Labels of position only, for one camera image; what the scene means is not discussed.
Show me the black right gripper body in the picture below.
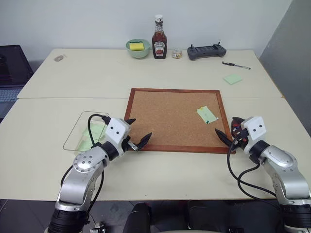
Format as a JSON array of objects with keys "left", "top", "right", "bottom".
[{"left": 233, "top": 130, "right": 249, "bottom": 150}]

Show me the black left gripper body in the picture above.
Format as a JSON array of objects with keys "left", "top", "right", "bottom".
[{"left": 121, "top": 135, "right": 140, "bottom": 153}]

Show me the small green paper note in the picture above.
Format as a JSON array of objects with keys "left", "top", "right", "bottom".
[{"left": 196, "top": 106, "right": 218, "bottom": 124}]

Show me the wood framed cork board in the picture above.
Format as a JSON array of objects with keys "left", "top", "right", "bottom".
[{"left": 123, "top": 87, "right": 237, "bottom": 155}]

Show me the green sticky note pad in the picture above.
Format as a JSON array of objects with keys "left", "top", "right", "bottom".
[{"left": 223, "top": 73, "right": 244, "bottom": 86}]

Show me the dark red tray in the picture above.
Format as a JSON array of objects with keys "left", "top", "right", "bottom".
[{"left": 231, "top": 121, "right": 244, "bottom": 140}]

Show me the stack of green notes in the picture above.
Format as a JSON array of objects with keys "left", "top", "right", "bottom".
[{"left": 76, "top": 123, "right": 108, "bottom": 151}]

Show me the clear plastic tray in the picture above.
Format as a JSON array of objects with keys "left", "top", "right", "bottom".
[{"left": 63, "top": 111, "right": 110, "bottom": 152}]

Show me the black and silver pen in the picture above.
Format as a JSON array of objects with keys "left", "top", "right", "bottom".
[{"left": 222, "top": 61, "right": 252, "bottom": 71}]

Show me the pale green bowl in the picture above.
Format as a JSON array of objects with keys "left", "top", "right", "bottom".
[{"left": 125, "top": 38, "right": 151, "bottom": 59}]

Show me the narrow dark rounded shape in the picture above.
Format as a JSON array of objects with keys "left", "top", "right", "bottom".
[{"left": 123, "top": 202, "right": 152, "bottom": 233}]

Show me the yellow sponge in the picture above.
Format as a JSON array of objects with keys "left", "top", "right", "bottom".
[{"left": 129, "top": 41, "right": 145, "bottom": 52}]

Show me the grey remote controller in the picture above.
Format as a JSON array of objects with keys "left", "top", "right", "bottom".
[{"left": 187, "top": 43, "right": 227, "bottom": 61}]

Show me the ketchup bottle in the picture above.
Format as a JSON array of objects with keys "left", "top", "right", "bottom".
[{"left": 152, "top": 14, "right": 168, "bottom": 60}]

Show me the dark laptop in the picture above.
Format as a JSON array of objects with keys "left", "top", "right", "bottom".
[{"left": 0, "top": 44, "right": 35, "bottom": 122}]

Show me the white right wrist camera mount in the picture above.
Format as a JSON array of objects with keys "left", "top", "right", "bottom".
[{"left": 242, "top": 116, "right": 266, "bottom": 154}]

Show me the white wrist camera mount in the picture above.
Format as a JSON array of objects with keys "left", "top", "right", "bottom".
[
  {"left": 104, "top": 117, "right": 131, "bottom": 156},
  {"left": 242, "top": 116, "right": 266, "bottom": 154}
]

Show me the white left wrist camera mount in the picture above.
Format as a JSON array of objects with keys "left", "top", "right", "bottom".
[{"left": 104, "top": 117, "right": 131, "bottom": 156}]

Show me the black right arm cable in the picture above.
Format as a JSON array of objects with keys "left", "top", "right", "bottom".
[{"left": 226, "top": 135, "right": 280, "bottom": 201}]

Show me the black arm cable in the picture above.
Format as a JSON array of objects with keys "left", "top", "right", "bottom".
[
  {"left": 60, "top": 114, "right": 113, "bottom": 220},
  {"left": 226, "top": 135, "right": 280, "bottom": 201}
]

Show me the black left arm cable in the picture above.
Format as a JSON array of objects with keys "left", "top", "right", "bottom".
[{"left": 60, "top": 114, "right": 113, "bottom": 220}]

